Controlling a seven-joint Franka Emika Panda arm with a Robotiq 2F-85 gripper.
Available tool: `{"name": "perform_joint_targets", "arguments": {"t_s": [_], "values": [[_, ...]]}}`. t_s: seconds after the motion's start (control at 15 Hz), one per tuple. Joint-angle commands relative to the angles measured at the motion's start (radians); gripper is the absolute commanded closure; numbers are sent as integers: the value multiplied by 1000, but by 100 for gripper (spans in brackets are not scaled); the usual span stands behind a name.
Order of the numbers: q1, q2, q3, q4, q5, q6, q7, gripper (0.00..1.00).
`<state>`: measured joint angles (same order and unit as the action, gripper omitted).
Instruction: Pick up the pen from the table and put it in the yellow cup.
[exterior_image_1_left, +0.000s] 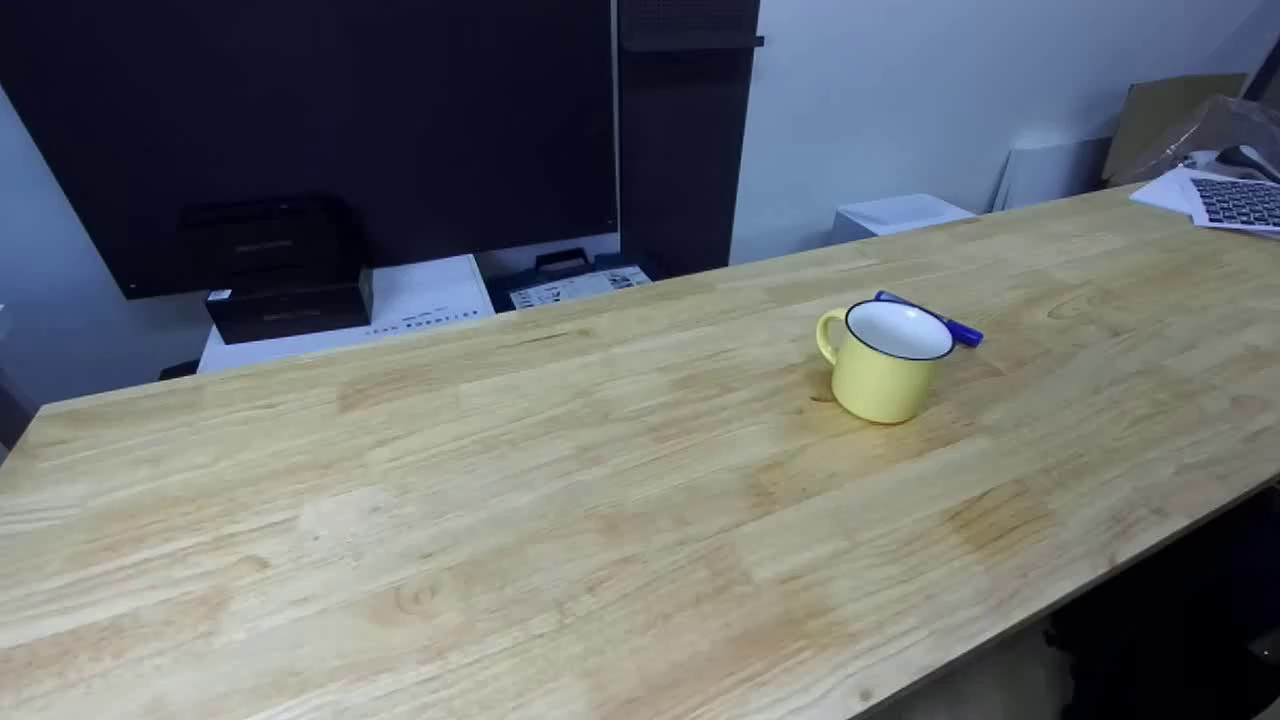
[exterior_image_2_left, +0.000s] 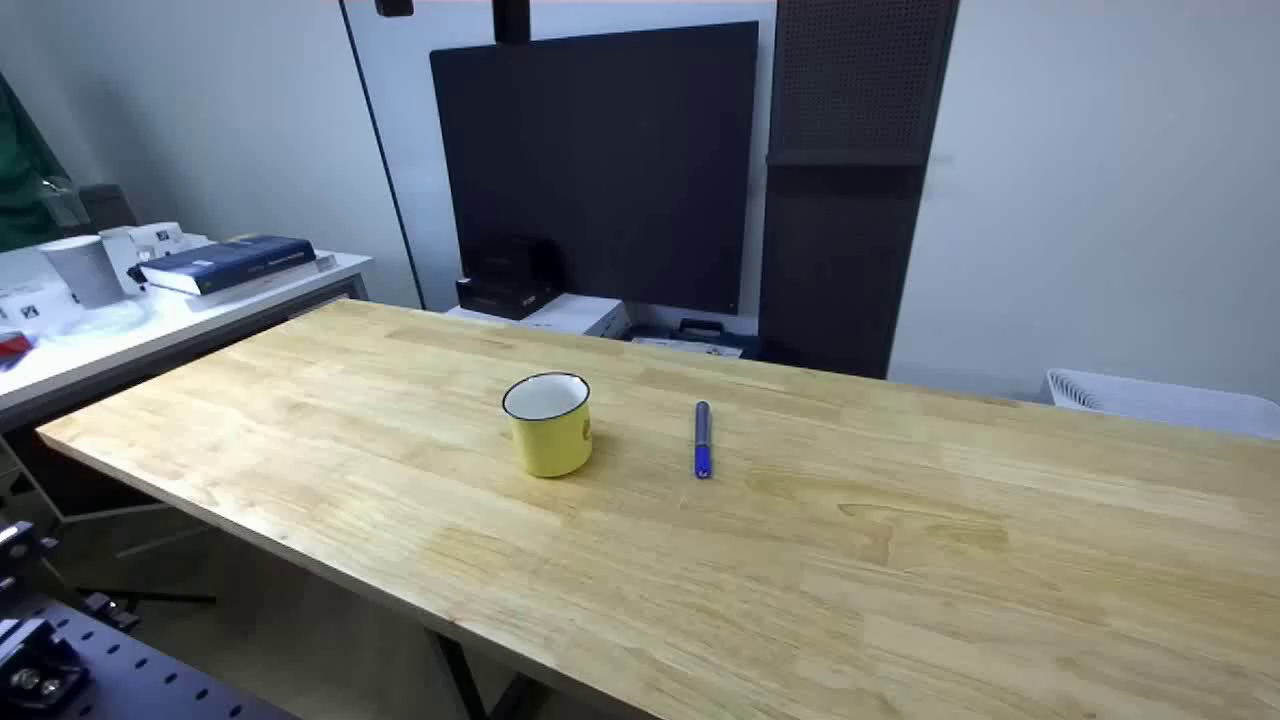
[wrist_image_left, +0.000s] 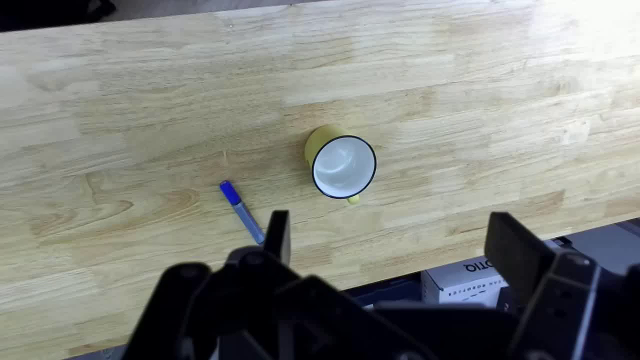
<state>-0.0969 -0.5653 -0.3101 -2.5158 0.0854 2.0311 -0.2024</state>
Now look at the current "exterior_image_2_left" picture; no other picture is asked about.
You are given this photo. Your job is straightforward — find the blue pen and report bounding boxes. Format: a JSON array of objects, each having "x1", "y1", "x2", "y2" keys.
[{"x1": 694, "y1": 399, "x2": 716, "y2": 481}]

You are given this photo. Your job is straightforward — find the yellow enamel cup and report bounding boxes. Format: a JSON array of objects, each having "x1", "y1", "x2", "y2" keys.
[{"x1": 500, "y1": 373, "x2": 591, "y2": 481}]

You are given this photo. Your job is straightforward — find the white flat box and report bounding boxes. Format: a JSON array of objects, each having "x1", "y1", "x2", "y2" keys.
[{"x1": 523, "y1": 293, "x2": 630, "y2": 337}]

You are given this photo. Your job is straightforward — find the black box under monitor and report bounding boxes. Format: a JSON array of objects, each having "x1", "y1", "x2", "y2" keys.
[{"x1": 457, "y1": 238, "x2": 565, "y2": 318}]

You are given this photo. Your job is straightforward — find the black monitor screen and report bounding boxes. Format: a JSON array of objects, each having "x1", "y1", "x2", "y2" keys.
[{"x1": 427, "y1": 19, "x2": 758, "y2": 311}]

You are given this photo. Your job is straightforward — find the dark tall panel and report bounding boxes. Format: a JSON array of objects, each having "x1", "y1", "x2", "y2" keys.
[{"x1": 759, "y1": 0, "x2": 961, "y2": 374}]

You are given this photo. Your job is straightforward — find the dark blue book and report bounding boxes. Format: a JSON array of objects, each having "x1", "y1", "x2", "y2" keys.
[{"x1": 141, "y1": 237, "x2": 318, "y2": 297}]

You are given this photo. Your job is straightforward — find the white bin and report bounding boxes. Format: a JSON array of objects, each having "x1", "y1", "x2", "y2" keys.
[{"x1": 1046, "y1": 366, "x2": 1280, "y2": 438}]

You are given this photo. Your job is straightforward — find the white side desk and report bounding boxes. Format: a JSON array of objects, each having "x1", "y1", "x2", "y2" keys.
[{"x1": 0, "y1": 250, "x2": 369, "y2": 427}]

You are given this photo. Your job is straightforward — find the black perforated metal plate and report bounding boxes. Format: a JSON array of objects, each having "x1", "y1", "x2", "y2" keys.
[{"x1": 0, "y1": 594, "x2": 292, "y2": 720}]

